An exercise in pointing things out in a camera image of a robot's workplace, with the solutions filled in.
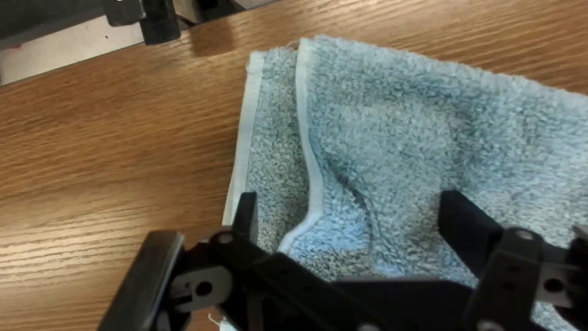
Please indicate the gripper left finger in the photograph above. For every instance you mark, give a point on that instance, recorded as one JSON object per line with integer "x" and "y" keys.
{"x": 239, "y": 257}

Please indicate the light blue terry towel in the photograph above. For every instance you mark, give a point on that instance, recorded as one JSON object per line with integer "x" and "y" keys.
{"x": 395, "y": 138}

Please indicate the black stand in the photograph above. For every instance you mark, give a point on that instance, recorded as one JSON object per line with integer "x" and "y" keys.
{"x": 158, "y": 20}

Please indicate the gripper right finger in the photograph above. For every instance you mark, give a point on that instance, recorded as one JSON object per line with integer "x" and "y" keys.
{"x": 510, "y": 271}

